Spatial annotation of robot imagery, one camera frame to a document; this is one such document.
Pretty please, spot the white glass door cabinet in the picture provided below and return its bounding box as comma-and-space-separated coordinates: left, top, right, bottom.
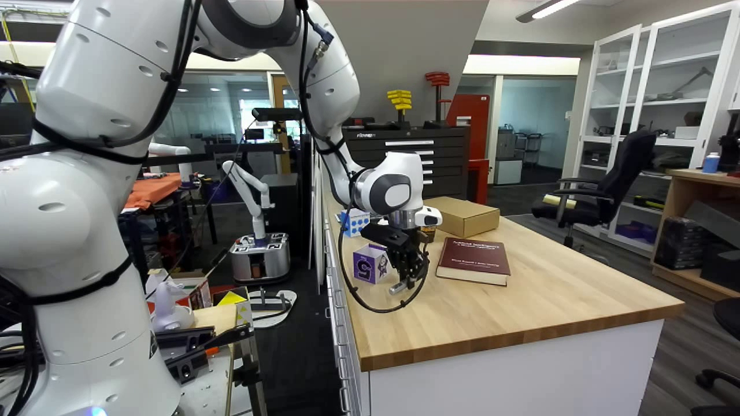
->
576, 0, 740, 256

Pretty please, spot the side table with tools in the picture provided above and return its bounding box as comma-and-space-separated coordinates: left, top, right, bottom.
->
146, 269, 268, 416

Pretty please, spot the small white robot arm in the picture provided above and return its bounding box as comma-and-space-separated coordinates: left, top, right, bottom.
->
221, 160, 292, 285

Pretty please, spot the red machine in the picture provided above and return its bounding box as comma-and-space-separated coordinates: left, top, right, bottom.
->
447, 95, 491, 203

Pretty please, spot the black mesh office chair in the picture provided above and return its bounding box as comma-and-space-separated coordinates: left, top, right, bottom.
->
531, 130, 657, 232

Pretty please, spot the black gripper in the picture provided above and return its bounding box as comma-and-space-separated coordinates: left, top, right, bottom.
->
361, 223, 427, 297

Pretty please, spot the wooden side shelf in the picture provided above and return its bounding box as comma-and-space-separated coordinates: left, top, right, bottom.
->
651, 170, 740, 301

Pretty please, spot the black drawer cabinet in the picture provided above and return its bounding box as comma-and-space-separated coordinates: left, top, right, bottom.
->
342, 125, 471, 201

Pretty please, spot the dark red hardcover book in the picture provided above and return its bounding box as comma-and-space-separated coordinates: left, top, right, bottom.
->
438, 238, 510, 288

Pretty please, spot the purple and white box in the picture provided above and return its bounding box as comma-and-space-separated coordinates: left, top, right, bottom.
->
351, 245, 389, 285

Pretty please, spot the brown cardboard box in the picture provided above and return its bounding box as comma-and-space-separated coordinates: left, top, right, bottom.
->
427, 196, 499, 238

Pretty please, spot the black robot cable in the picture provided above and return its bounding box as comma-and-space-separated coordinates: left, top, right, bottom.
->
335, 218, 435, 316

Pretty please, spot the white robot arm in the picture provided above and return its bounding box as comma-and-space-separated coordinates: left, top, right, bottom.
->
0, 0, 433, 416

